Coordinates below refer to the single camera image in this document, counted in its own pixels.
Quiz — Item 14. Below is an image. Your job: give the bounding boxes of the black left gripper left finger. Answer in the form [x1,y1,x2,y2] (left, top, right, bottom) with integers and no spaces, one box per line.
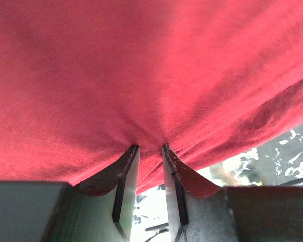
[0,146,140,241]

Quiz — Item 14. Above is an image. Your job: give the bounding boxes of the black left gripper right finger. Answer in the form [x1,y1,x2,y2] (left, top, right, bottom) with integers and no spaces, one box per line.
[162,145,303,241]

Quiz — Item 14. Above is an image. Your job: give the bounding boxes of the dark red t-shirt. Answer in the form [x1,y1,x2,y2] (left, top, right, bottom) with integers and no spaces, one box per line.
[0,1,303,192]

